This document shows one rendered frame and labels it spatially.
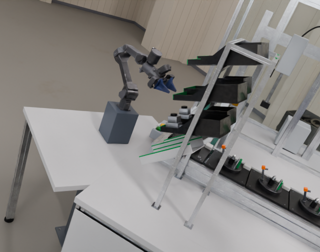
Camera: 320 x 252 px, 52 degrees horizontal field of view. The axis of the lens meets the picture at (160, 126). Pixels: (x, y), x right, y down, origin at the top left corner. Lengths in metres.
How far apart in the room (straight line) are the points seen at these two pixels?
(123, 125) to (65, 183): 0.52
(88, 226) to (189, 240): 0.44
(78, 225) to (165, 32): 6.64
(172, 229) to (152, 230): 0.10
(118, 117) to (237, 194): 0.76
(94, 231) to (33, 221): 1.09
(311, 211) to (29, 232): 1.76
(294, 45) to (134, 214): 1.84
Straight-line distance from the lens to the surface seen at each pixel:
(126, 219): 1.44
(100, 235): 1.50
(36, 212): 2.61
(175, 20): 7.88
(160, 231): 1.46
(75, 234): 1.58
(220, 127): 1.34
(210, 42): 8.02
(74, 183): 1.54
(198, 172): 1.83
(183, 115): 1.61
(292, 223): 1.88
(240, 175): 1.93
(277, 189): 1.96
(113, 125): 1.83
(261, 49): 1.31
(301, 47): 2.76
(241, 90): 1.33
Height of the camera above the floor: 1.80
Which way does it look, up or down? 24 degrees down
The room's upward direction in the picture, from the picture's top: 22 degrees clockwise
